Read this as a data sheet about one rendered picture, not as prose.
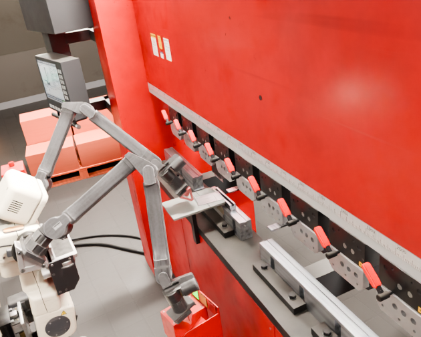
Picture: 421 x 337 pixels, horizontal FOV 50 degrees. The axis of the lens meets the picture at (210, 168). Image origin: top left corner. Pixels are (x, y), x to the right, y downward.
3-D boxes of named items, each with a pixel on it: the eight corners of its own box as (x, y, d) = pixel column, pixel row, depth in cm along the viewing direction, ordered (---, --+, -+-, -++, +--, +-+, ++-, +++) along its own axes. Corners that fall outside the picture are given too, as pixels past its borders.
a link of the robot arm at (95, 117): (81, 113, 205) (76, 110, 194) (89, 103, 205) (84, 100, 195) (156, 171, 209) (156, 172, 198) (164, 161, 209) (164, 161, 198)
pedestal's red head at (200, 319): (164, 333, 189) (157, 300, 181) (196, 314, 196) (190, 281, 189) (190, 362, 173) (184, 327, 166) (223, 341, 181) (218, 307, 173)
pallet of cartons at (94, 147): (28, 169, 539) (11, 116, 510) (118, 144, 578) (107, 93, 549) (36, 195, 473) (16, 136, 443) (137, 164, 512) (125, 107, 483)
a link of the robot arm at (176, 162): (150, 162, 208) (149, 162, 199) (168, 145, 208) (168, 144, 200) (168, 180, 209) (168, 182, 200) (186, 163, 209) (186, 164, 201)
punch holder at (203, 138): (199, 156, 220) (194, 124, 213) (215, 152, 223) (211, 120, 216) (212, 167, 208) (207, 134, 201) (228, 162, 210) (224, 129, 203)
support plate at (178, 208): (161, 204, 220) (161, 202, 219) (210, 188, 228) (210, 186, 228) (174, 220, 205) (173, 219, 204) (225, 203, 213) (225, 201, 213)
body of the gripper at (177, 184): (181, 178, 214) (171, 168, 210) (189, 186, 205) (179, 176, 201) (171, 188, 213) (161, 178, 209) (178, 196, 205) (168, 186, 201)
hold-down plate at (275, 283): (252, 269, 185) (252, 263, 184) (264, 265, 187) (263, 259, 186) (294, 315, 160) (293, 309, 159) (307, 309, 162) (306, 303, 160)
